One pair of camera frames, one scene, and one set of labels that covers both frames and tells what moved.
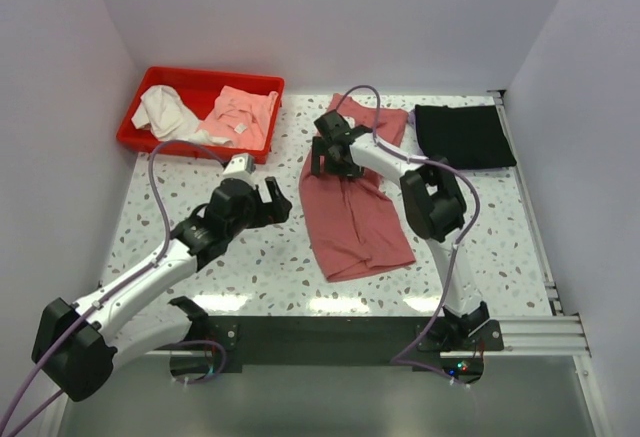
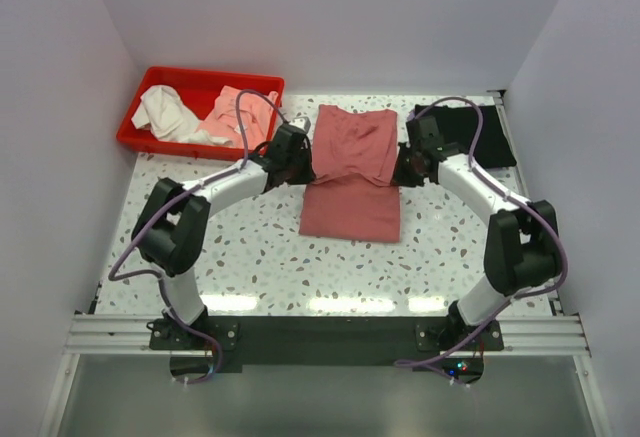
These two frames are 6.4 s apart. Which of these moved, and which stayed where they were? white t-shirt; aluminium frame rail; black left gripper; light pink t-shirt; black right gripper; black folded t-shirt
Moved: black left gripper; black right gripper
Stayed: light pink t-shirt; black folded t-shirt; white t-shirt; aluminium frame rail
